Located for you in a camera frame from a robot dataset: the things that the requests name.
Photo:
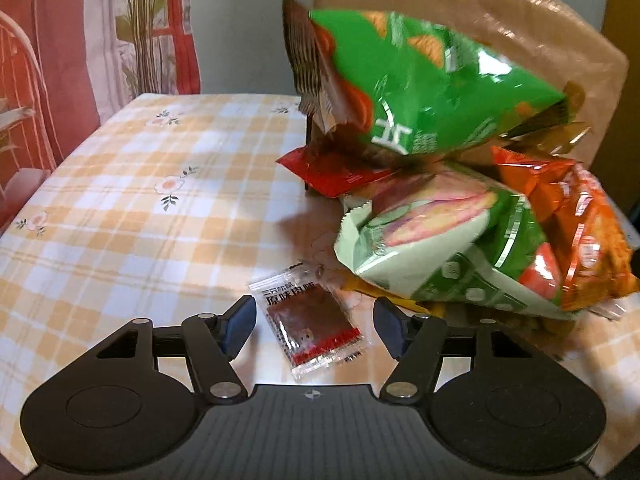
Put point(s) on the pale green chip bag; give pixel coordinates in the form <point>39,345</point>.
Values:
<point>450,265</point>

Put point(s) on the brown striped snack packet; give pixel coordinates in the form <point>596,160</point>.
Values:
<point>307,60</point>

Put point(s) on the bright green chip bag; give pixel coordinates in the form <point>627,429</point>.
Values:
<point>425,85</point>

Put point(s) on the printed wall backdrop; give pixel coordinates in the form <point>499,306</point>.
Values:
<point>60,60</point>

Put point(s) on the tan wooden panel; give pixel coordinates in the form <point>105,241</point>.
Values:
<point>620,25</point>

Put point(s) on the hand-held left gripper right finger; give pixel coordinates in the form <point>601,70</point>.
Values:
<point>390,330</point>

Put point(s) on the clear jerky packet red stripe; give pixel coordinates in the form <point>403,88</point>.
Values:
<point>310,325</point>

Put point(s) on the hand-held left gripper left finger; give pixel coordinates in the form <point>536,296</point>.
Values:
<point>240,327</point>

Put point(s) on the plastic-lined cardboard box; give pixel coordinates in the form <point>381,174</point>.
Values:
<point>500,10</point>

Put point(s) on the red snack packet white label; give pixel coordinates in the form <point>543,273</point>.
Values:
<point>325,172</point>

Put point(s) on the orange chip bag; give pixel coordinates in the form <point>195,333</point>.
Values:
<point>590,220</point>

